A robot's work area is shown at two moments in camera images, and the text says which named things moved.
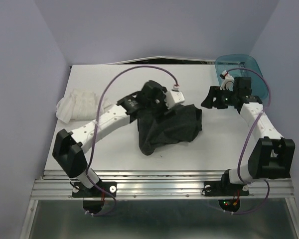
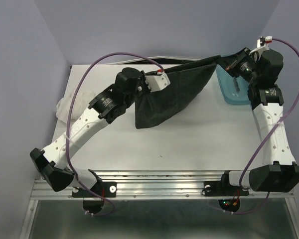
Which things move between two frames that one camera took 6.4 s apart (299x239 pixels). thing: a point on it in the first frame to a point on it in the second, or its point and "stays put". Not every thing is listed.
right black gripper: [214, 91] to [231, 62]
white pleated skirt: [79, 104] stays put
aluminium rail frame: [57, 185] stays put
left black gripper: [160, 116] to [146, 90]
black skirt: [177, 124] to [188, 80]
